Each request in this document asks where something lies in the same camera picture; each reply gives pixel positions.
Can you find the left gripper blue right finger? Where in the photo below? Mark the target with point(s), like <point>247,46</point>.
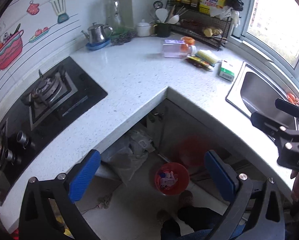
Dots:
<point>222,174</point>

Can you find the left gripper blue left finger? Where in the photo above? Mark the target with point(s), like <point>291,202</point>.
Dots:
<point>82,174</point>

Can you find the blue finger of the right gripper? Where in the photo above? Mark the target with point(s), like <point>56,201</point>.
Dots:
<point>287,107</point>
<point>268,126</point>

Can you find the pink white sachet packet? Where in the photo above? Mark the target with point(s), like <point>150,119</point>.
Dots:
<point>167,179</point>

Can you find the white green medicine box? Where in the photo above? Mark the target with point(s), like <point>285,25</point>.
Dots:
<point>226,71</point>

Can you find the yellow bristle scrub brush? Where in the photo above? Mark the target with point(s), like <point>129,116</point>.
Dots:
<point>201,55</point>

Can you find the yellow yeast packet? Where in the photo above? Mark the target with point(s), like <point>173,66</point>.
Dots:
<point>199,63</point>

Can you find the orange plastic jar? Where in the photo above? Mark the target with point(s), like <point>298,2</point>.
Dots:
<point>189,44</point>

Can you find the clear plastic pink-label bottle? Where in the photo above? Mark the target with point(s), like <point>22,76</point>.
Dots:
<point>177,49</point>

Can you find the red trash bin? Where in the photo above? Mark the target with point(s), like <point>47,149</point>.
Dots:
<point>180,172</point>

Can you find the orange scrubber by sink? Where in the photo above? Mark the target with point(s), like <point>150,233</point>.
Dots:
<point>293,99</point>

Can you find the stainless steel sink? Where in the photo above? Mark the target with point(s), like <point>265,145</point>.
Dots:
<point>254,91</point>

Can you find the black gas stove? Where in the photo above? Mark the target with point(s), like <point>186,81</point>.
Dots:
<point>54,101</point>

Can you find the white folded cloth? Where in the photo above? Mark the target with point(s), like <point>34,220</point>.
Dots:
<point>212,57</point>

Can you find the ginger root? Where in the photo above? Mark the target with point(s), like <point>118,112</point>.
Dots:
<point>211,31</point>

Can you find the white rubber glove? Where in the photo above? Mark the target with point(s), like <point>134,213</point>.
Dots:
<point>226,12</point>

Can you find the black plastic bag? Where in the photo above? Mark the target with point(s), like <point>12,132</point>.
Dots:
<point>236,5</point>

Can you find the dark green utensil mug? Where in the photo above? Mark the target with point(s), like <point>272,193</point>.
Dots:
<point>162,29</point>

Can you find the blue saucer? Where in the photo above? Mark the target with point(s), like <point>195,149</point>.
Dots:
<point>97,46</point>

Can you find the steel wool scrubber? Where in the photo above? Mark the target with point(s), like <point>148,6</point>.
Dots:
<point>123,38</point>

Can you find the white lidded sugar jar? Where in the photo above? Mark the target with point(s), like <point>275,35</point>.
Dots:
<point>143,29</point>

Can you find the stainless steel teapot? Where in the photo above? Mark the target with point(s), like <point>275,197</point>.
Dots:
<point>98,33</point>

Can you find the green shallow dish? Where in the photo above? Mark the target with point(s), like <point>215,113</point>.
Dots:
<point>118,33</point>

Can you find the glass carafe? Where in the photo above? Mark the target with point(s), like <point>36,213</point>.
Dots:
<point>113,17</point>

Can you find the black wire shelf rack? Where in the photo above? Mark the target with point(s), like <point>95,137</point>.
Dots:
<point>192,23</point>

